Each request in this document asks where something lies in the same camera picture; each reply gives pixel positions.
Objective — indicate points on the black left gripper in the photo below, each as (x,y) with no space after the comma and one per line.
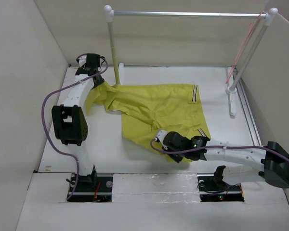
(99,82)

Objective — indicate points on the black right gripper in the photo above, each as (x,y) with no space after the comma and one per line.
(177,158)

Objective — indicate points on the yellow trousers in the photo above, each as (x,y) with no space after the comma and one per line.
(146,109)

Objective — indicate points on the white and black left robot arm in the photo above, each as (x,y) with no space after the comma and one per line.
(69,123)

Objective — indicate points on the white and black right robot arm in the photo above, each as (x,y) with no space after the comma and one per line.
(269,163)

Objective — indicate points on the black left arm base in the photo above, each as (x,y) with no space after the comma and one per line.
(100,191)

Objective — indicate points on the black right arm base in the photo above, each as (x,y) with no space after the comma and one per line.
(210,191)

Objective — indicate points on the white and silver clothes rack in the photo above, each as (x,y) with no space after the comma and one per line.
(231,90)

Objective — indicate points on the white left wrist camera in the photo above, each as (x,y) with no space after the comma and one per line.
(81,60)

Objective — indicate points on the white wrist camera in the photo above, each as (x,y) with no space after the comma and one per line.
(81,60)
(160,135)

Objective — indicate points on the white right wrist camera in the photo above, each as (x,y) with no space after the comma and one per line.
(160,135)

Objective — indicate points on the pink wire hanger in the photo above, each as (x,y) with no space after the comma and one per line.
(252,27)

